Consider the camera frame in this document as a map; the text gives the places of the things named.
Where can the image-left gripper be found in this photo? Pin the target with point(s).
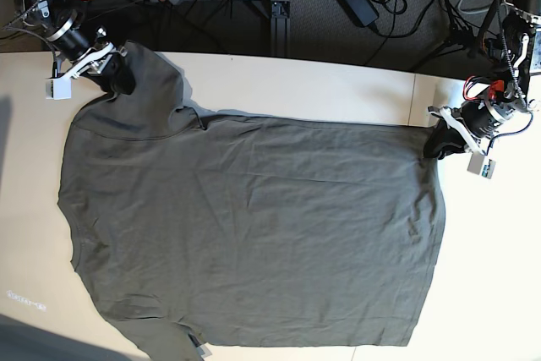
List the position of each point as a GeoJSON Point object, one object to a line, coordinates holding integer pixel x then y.
{"type": "Point", "coordinates": [101, 58]}

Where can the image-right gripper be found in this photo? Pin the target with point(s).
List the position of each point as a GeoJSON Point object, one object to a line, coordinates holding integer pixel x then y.
{"type": "Point", "coordinates": [461, 129]}

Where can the dark grey T-shirt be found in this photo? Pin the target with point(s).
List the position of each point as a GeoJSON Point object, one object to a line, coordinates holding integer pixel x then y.
{"type": "Point", "coordinates": [246, 231]}

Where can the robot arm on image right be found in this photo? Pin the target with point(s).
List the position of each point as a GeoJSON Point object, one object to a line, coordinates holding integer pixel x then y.
{"type": "Point", "coordinates": [509, 37]}

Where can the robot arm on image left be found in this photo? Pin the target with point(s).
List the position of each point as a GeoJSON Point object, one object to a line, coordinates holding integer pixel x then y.
{"type": "Point", "coordinates": [41, 18]}

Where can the black tripod stand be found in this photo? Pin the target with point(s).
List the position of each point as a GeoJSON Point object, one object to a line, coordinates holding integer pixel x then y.
{"type": "Point", "coordinates": [460, 36]}

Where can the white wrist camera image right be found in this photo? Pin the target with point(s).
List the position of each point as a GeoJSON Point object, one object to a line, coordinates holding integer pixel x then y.
{"type": "Point", "coordinates": [481, 165]}

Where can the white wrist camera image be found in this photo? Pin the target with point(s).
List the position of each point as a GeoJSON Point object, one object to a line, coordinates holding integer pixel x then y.
{"type": "Point", "coordinates": [481, 165]}
{"type": "Point", "coordinates": [59, 89]}

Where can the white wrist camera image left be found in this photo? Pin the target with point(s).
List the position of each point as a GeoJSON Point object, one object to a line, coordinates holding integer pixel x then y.
{"type": "Point", "coordinates": [59, 89]}

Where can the aluminium frame post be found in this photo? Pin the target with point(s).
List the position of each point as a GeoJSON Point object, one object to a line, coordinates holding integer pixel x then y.
{"type": "Point", "coordinates": [280, 12]}

